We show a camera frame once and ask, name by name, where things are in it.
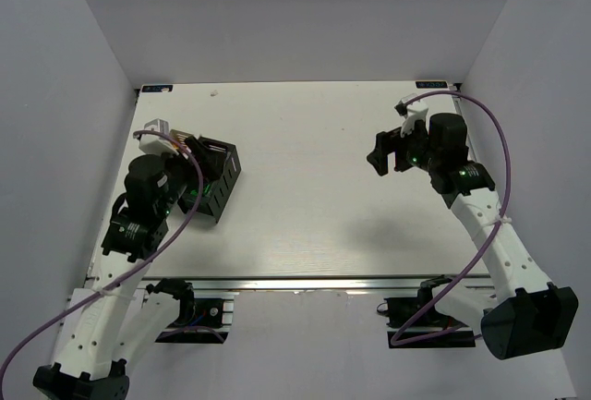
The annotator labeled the right corner label sticker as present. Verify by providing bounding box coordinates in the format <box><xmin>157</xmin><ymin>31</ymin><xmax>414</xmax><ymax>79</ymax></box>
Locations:
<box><xmin>415</xmin><ymin>80</ymin><xmax>449</xmax><ymax>90</ymax></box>

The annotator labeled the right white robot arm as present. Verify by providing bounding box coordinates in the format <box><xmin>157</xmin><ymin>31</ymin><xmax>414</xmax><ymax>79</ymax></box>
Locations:
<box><xmin>367</xmin><ymin>113</ymin><xmax>579</xmax><ymax>360</ymax></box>

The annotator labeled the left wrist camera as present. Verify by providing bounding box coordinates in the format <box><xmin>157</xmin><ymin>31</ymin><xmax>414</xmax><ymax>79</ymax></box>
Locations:
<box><xmin>134</xmin><ymin>118</ymin><xmax>177</xmax><ymax>155</ymax></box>

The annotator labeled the left corner label sticker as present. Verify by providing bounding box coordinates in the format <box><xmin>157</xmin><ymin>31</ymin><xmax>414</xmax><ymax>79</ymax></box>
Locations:
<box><xmin>141</xmin><ymin>84</ymin><xmax>173</xmax><ymax>93</ymax></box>

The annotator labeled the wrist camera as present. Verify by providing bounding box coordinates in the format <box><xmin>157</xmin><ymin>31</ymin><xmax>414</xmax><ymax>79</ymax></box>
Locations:
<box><xmin>134</xmin><ymin>118</ymin><xmax>177</xmax><ymax>155</ymax></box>
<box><xmin>394</xmin><ymin>93</ymin><xmax>428</xmax><ymax>138</ymax></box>

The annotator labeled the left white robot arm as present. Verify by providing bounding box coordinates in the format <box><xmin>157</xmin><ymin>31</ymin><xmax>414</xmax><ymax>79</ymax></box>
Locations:
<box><xmin>32</xmin><ymin>129</ymin><xmax>235</xmax><ymax>399</ymax></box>

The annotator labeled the corner label sticker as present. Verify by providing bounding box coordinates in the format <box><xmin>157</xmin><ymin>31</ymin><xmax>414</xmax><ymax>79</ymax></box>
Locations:
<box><xmin>141</xmin><ymin>84</ymin><xmax>173</xmax><ymax>93</ymax></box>
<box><xmin>415</xmin><ymin>80</ymin><xmax>449</xmax><ymax>90</ymax></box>

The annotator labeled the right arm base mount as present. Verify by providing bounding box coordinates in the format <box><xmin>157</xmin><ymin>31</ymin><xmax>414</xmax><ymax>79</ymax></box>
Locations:
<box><xmin>376</xmin><ymin>275</ymin><xmax>478</xmax><ymax>349</ymax></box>

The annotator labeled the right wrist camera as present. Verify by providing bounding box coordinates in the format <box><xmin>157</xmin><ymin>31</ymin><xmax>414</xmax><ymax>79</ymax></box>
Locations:
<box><xmin>394</xmin><ymin>93</ymin><xmax>428</xmax><ymax>138</ymax></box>

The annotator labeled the black slotted container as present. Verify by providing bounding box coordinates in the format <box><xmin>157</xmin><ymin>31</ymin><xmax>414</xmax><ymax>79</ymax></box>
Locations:
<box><xmin>190</xmin><ymin>136</ymin><xmax>241</xmax><ymax>223</ymax></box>

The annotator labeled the white slotted container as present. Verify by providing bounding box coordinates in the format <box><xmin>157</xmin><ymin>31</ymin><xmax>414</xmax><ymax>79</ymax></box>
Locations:
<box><xmin>169</xmin><ymin>129</ymin><xmax>199</xmax><ymax>153</ymax></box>

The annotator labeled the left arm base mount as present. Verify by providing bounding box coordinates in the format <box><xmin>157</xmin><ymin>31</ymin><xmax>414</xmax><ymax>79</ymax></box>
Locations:
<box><xmin>146</xmin><ymin>278</ymin><xmax>231</xmax><ymax>345</ymax></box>

